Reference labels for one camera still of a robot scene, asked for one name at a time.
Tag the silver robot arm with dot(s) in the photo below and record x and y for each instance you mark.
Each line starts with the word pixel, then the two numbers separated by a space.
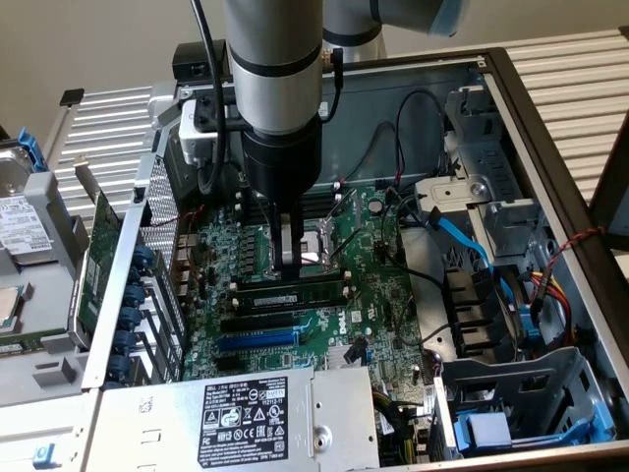
pixel 275 29

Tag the blue expansion slot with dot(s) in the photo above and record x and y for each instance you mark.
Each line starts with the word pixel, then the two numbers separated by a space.
pixel 255 340

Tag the silver CPU chip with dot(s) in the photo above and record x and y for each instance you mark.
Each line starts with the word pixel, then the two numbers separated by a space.
pixel 9 307

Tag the black box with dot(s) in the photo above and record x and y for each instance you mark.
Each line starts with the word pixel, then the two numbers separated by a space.
pixel 187 56

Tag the thin metal locking lever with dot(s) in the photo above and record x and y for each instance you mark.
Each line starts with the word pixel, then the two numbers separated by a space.
pixel 354 243

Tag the blue plastic button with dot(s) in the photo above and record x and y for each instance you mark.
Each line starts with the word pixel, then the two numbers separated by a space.
pixel 44 456

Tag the grey optical drive cage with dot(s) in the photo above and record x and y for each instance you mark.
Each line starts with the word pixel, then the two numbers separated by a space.
pixel 496 167

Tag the silver hard disk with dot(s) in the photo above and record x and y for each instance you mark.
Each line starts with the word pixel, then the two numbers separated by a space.
pixel 19 226

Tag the silver power supply unit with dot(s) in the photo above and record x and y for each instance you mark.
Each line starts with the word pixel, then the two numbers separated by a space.
pixel 147 423

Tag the black RAM slot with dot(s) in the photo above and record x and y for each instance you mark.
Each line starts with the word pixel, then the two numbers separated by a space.
pixel 325 209
pixel 250 281
pixel 325 196

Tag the green graphics card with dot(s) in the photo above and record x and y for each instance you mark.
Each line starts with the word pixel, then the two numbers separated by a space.
pixel 100 255

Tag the light grey cover panel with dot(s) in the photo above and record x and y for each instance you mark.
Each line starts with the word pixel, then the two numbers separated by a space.
pixel 29 428

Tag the blue plastic disk rail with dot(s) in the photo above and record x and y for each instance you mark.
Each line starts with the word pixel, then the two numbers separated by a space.
pixel 30 147

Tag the grey parts rack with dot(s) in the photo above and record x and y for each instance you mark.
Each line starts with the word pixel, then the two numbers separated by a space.
pixel 49 295

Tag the round coin battery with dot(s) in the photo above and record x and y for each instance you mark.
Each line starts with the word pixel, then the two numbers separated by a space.
pixel 377 205

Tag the blue card retention clip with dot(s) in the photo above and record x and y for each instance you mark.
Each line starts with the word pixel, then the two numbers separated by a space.
pixel 119 368
pixel 135 276
pixel 131 318
pixel 143 255
pixel 133 296
pixel 126 342

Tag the grey disk bay blue rails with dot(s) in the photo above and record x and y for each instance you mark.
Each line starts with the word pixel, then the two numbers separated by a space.
pixel 540 373

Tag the grey metal PC case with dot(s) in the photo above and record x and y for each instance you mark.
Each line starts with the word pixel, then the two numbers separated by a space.
pixel 363 98

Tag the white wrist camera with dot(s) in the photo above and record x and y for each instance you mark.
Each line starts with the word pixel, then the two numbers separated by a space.
pixel 194 140

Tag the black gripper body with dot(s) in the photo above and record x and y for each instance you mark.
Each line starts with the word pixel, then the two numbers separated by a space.
pixel 282 162

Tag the green RAM stick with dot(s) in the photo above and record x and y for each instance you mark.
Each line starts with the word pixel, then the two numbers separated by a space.
pixel 10 349
pixel 275 300

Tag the green Dell motherboard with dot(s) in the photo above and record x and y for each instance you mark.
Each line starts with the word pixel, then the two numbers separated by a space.
pixel 378 290

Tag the black plastic fan shroud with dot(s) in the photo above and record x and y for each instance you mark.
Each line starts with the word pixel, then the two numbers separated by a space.
pixel 472 305

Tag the short black expansion slot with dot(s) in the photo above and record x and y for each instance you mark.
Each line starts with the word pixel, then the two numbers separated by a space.
pixel 228 363

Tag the metal CPU socket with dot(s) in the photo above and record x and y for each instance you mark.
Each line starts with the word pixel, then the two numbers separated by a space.
pixel 322 246

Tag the silver finned chipset heatsink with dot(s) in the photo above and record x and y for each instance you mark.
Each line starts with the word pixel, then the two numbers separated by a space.
pixel 335 359

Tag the long black expansion slot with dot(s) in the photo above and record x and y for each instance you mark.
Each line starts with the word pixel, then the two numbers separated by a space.
pixel 255 323

